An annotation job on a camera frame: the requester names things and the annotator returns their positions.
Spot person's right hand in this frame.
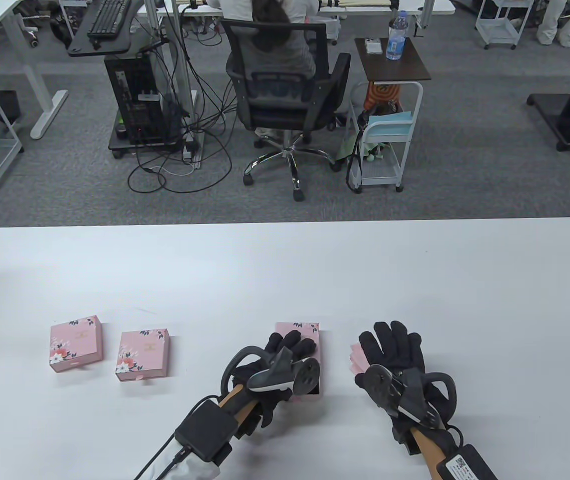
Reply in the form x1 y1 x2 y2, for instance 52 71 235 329
355 321 458 443

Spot person's left hand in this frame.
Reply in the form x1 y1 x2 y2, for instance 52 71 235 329
235 330 321 429

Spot pink floral jewelry box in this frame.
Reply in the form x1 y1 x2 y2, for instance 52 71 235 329
115 328 170 383
264 321 324 402
49 315 104 374

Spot black VR controller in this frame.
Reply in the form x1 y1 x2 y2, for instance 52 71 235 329
365 364 459 428
221 346 321 398

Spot person's right forearm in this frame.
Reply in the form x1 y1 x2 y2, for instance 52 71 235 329
410 425 448 480

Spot person's left forearm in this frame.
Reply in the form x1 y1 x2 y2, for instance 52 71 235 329
157 382 265 480

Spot black labelled wrist sensor box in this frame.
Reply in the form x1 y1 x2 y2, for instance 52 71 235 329
437 444 499 480

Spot green bag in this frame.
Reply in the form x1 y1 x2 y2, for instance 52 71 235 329
337 134 365 162

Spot grey power strip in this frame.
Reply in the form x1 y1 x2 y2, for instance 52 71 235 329
182 131 200 163

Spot light blue folder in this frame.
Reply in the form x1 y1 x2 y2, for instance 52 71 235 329
367 111 414 138

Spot black mesh office chair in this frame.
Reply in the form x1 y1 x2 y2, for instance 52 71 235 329
220 19 351 202

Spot black wheeled computer platform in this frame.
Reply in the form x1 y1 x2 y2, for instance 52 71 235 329
108 110 185 160

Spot orange patterned bag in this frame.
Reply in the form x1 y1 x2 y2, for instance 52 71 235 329
364 82 403 111

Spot brown side table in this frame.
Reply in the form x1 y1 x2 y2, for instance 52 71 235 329
355 37 431 82

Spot black computer tower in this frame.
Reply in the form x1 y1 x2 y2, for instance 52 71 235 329
104 52 178 146

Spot clear water bottle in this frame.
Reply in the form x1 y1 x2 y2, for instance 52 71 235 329
386 10 409 61

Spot white desk with metal legs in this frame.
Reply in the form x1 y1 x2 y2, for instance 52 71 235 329
145 0 455 168

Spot black keyboard tray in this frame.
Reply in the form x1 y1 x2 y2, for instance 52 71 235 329
67 0 145 57

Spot black keyboard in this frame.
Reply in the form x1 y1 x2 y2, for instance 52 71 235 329
86 0 130 40

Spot black backpack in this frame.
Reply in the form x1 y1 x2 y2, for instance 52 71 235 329
50 0 80 49

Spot white chair base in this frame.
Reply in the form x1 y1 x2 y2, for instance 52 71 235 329
0 25 40 49

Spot black floor cables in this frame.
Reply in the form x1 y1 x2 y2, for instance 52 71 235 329
127 30 238 194

